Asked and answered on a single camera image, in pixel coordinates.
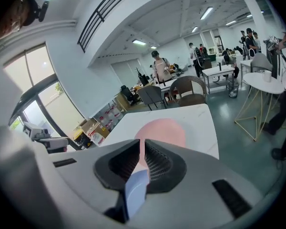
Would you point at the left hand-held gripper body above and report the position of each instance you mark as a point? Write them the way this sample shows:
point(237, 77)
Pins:
point(54, 143)

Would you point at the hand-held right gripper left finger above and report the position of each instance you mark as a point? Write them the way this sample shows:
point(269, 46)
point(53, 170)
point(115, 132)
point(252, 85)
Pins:
point(85, 175)

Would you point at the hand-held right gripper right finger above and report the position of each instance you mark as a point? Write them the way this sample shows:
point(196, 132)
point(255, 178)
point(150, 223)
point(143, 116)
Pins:
point(200, 170)

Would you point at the blue plate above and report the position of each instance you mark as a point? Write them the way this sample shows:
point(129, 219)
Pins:
point(135, 192)

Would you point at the pink plate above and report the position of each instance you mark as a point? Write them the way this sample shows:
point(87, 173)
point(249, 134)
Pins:
point(162, 132)

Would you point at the black bag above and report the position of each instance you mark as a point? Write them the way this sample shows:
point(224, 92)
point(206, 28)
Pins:
point(83, 143)

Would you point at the open cardboard box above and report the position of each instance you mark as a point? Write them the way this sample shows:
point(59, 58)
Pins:
point(89, 126)

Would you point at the clear water jug red label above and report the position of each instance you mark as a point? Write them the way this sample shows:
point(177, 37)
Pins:
point(97, 138)

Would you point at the person's white shirt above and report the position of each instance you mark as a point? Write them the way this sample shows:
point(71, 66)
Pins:
point(9, 151)

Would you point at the cardboard box yellow sticker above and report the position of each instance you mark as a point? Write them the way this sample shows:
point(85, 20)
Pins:
point(103, 131)

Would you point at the row of clear water jugs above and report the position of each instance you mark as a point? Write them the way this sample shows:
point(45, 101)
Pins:
point(109, 118)

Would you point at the brown wicker chair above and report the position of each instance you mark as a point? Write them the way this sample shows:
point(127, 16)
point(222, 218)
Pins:
point(188, 100)

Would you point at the black office chair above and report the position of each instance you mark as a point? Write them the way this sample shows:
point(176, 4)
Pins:
point(127, 92)

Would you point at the gray upholstered chair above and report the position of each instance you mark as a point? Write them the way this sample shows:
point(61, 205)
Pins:
point(150, 94)

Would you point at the white rectangular desk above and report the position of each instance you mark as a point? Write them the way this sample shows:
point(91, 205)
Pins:
point(168, 83)
point(217, 70)

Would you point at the white cup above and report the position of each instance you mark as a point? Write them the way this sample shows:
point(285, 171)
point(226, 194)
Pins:
point(267, 76)

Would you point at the gray armchair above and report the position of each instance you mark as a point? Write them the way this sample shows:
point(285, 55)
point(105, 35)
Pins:
point(261, 62)

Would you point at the long ceiling light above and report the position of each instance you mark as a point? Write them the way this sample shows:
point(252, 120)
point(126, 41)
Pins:
point(138, 42)
point(206, 13)
point(230, 23)
point(153, 47)
point(194, 29)

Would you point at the person's face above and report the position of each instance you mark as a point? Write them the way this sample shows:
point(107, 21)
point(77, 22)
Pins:
point(12, 18)

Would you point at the black ceiling railing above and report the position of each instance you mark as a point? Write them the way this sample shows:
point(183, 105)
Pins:
point(99, 15)

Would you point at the round white table gold frame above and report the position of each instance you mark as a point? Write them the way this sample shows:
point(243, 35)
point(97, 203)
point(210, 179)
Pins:
point(259, 83)

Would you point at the black head-worn camera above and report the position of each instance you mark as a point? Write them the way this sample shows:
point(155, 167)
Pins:
point(35, 11)

